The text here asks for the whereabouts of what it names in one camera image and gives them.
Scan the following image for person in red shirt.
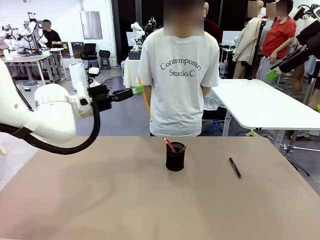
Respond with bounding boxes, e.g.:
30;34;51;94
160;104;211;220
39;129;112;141
260;0;305;100

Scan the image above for person's right forearm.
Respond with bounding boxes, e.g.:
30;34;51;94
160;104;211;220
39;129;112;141
142;84;153;111

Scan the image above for grey metal wall panel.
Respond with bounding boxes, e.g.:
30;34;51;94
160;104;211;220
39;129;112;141
79;10;104;40

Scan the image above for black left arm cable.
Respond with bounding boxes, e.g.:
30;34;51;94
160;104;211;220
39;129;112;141
0;98;101;156

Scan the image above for mannequin with beige jacket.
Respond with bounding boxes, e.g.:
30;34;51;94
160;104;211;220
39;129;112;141
231;0;266;81

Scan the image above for white air purifier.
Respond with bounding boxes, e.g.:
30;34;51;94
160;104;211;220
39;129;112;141
68;62;88;92

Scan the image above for table with white cloth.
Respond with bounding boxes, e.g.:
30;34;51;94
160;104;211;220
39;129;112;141
123;56;145;89

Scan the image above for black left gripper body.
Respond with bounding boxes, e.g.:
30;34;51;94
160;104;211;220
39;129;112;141
87;84;114;114

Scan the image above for white plastic bag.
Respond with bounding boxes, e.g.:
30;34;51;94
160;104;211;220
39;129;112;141
202;89;228;111

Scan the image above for yellow pencil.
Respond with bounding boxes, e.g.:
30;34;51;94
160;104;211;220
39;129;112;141
137;76;153;119

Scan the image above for dark poster board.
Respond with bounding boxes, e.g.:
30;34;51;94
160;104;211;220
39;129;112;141
70;41;85;59

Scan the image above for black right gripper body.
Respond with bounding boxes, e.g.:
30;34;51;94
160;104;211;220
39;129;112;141
296;23;320;55

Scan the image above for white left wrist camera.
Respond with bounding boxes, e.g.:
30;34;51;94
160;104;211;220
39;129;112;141
87;66;102;88

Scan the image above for metal light stand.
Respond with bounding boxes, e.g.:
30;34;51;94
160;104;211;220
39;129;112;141
278;136;320;177

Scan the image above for red and black pen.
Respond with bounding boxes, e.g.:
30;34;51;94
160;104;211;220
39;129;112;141
162;137;177;153

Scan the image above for black marker with red ends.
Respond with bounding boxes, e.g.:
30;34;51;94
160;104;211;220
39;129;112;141
228;156;243;180

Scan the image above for person in black shirt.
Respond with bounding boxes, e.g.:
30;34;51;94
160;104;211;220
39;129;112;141
41;19;64;50

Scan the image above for grey metal workbench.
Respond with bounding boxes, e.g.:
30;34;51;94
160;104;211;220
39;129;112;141
0;47;67;86

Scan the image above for black equipment box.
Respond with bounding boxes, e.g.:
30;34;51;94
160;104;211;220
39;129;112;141
127;50;143;61

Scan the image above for black mesh pen holder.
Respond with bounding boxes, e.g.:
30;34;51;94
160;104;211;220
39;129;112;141
165;141;187;173

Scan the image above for person in white T-shirt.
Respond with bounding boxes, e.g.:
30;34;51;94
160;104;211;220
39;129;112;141
137;0;221;137

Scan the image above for white rounded table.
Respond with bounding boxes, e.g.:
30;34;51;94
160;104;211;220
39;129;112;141
206;78;320;151

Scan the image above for grey plastic crate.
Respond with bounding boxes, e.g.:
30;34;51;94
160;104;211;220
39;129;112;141
18;80;43;94

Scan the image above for black office chair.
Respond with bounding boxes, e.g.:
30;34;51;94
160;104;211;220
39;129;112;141
79;43;101;76

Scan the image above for person's left forearm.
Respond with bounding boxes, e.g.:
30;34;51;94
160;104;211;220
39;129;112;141
200;85;213;98

